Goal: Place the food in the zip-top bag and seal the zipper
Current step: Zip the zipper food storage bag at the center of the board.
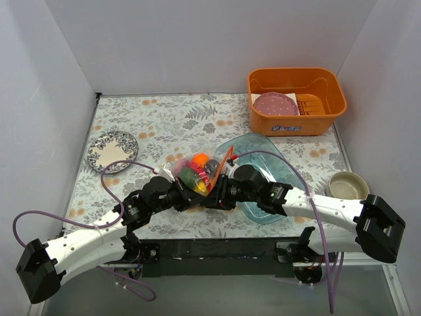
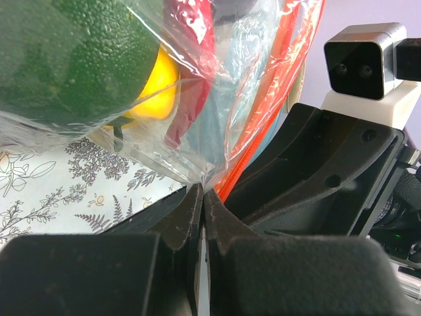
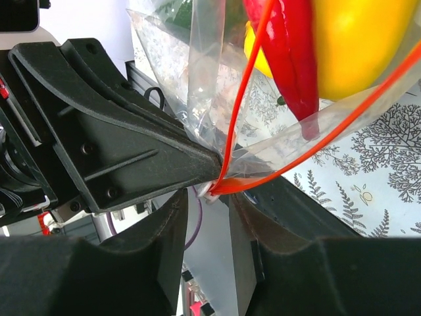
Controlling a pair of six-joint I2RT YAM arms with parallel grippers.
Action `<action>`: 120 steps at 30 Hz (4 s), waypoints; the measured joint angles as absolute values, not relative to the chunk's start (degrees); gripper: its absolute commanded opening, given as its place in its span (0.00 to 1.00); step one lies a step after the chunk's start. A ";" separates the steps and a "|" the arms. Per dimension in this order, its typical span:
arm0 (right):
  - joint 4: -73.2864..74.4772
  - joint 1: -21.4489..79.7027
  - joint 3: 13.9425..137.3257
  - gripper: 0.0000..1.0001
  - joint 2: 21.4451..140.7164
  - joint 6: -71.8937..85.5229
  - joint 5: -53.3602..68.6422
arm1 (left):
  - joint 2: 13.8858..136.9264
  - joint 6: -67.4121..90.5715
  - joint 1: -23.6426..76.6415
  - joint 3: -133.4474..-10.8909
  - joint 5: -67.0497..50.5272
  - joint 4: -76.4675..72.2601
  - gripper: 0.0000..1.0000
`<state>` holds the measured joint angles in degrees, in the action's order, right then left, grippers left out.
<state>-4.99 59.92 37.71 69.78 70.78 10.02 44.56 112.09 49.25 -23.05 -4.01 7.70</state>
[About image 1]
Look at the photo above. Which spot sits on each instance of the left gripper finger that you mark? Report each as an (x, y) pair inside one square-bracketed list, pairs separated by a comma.
[(191, 199), (183, 188)]

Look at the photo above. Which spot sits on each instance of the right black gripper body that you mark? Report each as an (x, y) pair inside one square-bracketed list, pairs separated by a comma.
[(218, 190)]

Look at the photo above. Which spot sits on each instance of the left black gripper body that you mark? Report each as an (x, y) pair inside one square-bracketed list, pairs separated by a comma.
[(183, 198)]

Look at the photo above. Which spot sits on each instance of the green lime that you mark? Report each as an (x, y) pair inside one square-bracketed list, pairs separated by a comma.
[(188, 176)]

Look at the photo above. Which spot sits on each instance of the yellow bell pepper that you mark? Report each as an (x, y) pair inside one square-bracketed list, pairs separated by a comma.
[(200, 187)]

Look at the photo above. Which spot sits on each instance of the purple onion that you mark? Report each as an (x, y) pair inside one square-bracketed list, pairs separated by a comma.
[(180, 164)]

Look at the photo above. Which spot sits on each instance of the clear zip top bag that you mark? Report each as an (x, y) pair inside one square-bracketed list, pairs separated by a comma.
[(221, 155)]

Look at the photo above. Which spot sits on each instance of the orange fruit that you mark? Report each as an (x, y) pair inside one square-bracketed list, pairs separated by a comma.
[(200, 158)]

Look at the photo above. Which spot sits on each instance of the dark purple plum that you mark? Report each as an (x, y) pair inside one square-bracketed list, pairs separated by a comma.
[(212, 166)]

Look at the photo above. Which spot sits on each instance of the red chili pepper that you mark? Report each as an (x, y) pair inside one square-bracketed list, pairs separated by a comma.
[(200, 171)]

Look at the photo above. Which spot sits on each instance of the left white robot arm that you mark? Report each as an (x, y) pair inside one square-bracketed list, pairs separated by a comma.
[(45, 266)]

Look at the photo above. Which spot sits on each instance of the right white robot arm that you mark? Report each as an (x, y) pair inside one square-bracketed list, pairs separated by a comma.
[(369, 226)]

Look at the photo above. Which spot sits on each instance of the blue transparent plastic tray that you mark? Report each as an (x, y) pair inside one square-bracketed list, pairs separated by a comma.
[(263, 155)]

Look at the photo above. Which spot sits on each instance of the blue floral plate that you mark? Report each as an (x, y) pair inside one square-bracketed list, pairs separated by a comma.
[(110, 147)]

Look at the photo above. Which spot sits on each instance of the pink dotted plate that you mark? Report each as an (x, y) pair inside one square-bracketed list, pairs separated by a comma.
[(279, 111)]

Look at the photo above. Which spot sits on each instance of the orange plastic basin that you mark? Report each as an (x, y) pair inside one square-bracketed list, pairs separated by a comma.
[(319, 96)]

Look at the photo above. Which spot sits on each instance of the beige ceramic bowl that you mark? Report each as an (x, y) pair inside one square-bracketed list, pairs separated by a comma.
[(347, 185)]

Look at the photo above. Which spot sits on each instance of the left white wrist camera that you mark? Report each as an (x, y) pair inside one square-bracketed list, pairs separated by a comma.
[(166, 172)]

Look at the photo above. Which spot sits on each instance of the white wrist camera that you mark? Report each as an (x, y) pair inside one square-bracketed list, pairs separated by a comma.
[(230, 164), (166, 172)]

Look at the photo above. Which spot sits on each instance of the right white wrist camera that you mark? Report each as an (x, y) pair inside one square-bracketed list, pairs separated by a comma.
[(230, 164)]

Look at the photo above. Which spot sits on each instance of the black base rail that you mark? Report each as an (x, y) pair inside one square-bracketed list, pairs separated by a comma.
[(219, 257)]

